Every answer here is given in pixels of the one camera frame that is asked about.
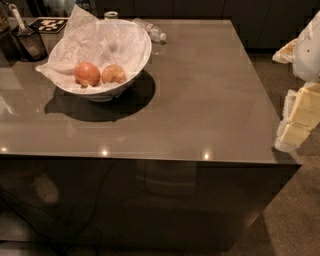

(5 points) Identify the black white marker tag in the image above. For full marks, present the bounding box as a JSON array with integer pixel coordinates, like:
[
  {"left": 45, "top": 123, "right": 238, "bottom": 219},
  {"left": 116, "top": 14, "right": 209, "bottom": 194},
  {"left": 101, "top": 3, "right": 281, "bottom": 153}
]
[{"left": 31, "top": 17, "right": 68, "bottom": 34}]

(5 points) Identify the white paper liner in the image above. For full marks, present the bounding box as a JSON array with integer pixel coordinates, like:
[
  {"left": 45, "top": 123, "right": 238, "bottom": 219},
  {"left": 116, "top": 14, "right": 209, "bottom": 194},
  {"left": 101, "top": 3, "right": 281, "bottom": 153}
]
[{"left": 35, "top": 4, "right": 151, "bottom": 92}]

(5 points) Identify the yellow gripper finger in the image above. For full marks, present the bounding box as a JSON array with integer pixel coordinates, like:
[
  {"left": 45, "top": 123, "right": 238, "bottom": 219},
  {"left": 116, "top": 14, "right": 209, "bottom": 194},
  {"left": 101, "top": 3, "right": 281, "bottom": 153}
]
[
  {"left": 274, "top": 82, "right": 320, "bottom": 152},
  {"left": 272, "top": 39, "right": 297, "bottom": 64}
]

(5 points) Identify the black scoop with white handle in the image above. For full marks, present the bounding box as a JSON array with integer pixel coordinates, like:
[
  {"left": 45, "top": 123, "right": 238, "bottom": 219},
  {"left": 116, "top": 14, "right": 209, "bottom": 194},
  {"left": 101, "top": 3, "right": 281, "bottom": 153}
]
[{"left": 8, "top": 4, "right": 47, "bottom": 62}]

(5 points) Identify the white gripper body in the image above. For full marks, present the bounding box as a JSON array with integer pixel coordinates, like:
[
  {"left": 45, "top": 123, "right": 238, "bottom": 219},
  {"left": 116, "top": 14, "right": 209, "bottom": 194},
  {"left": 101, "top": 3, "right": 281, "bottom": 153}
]
[{"left": 292, "top": 11, "right": 320, "bottom": 82}]

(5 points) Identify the small glass jar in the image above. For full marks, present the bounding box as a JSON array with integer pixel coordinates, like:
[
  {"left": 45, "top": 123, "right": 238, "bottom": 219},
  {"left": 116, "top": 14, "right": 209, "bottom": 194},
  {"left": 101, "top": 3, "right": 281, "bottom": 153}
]
[{"left": 104, "top": 11, "right": 118, "bottom": 20}]

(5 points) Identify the dark container at left edge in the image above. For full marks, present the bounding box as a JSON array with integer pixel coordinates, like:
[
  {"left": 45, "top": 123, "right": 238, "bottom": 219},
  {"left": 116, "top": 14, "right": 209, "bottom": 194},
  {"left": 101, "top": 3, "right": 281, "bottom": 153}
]
[{"left": 0, "top": 0, "right": 21, "bottom": 64}]

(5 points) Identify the white bowl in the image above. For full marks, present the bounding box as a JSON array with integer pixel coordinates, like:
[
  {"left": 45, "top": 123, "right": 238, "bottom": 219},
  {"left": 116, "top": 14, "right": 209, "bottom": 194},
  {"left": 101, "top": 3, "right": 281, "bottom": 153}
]
[{"left": 47, "top": 18, "right": 153, "bottom": 103}]

